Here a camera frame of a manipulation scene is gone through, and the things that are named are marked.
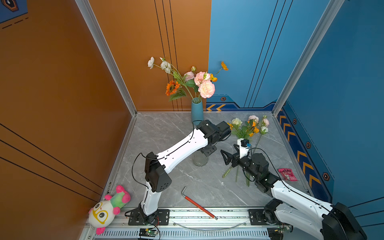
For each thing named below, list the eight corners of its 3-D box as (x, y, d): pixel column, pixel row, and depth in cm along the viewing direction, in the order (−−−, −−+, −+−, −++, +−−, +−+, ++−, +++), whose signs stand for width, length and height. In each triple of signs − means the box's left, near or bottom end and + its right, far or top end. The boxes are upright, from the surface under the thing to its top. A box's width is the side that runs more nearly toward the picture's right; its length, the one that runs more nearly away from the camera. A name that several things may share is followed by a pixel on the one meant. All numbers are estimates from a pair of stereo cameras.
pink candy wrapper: (282, 181, 87) (284, 179, 85) (278, 169, 92) (279, 168, 90) (295, 181, 87) (297, 179, 85) (290, 169, 92) (292, 168, 90)
